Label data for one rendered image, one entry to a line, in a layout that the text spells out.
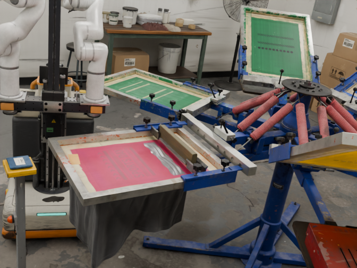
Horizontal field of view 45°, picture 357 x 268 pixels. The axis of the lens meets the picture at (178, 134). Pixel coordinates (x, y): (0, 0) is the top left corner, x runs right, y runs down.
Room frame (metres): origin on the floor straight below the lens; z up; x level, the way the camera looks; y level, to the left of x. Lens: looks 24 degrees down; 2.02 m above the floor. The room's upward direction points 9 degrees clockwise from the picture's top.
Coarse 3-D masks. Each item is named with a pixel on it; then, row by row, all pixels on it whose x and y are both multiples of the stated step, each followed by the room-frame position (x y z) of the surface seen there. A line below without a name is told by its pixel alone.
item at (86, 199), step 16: (176, 128) 2.36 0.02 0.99; (48, 144) 1.97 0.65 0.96; (64, 144) 2.00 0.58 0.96; (192, 144) 2.21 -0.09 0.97; (64, 160) 1.78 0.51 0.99; (208, 160) 2.06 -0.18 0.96; (80, 192) 1.54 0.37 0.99; (96, 192) 1.55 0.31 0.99; (112, 192) 1.57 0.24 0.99; (128, 192) 1.60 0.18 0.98; (144, 192) 1.65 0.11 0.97
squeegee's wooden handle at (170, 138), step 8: (160, 128) 2.19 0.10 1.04; (160, 136) 2.19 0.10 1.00; (168, 136) 2.11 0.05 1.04; (176, 136) 2.09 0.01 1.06; (168, 144) 2.10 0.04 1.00; (176, 144) 2.04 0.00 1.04; (184, 144) 2.00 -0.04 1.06; (176, 152) 2.03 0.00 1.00; (184, 152) 1.97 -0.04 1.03; (192, 152) 1.93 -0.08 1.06; (192, 160) 1.91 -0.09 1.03
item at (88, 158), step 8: (120, 144) 2.10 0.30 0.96; (128, 144) 2.12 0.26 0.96; (136, 144) 2.13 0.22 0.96; (160, 144) 2.18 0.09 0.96; (72, 152) 1.94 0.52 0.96; (80, 152) 1.95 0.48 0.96; (88, 152) 1.96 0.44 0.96; (144, 152) 2.05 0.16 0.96; (168, 152) 2.10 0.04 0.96; (80, 160) 1.87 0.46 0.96; (88, 160) 1.88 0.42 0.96; (96, 160) 1.89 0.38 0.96
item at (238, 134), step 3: (234, 132) 2.30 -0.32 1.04; (237, 132) 2.30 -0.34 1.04; (240, 132) 2.31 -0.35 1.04; (237, 135) 2.26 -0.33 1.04; (240, 135) 2.27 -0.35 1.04; (243, 135) 2.28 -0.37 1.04; (222, 138) 2.19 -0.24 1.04; (237, 138) 2.24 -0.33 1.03; (240, 138) 2.25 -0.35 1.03; (243, 138) 2.27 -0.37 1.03; (228, 141) 2.21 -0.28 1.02; (237, 141) 2.24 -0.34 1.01; (240, 141) 2.26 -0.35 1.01; (243, 141) 2.27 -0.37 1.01; (237, 144) 2.25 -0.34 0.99
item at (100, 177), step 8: (144, 160) 1.97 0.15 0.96; (152, 160) 1.98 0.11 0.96; (176, 160) 2.02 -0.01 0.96; (88, 168) 1.80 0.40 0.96; (96, 168) 1.81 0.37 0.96; (104, 168) 1.83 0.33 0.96; (152, 168) 1.90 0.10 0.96; (160, 168) 1.91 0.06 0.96; (184, 168) 1.95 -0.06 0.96; (88, 176) 1.73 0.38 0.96; (96, 176) 1.74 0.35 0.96; (104, 176) 1.75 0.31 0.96; (112, 176) 1.76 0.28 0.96; (152, 176) 1.82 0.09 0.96; (160, 176) 1.83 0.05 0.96; (168, 176) 1.84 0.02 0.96; (176, 176) 1.85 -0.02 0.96; (96, 184) 1.67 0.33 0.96; (104, 184) 1.68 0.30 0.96; (112, 184) 1.69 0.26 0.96; (120, 184) 1.70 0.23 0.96; (128, 184) 1.71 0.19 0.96; (136, 184) 1.73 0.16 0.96
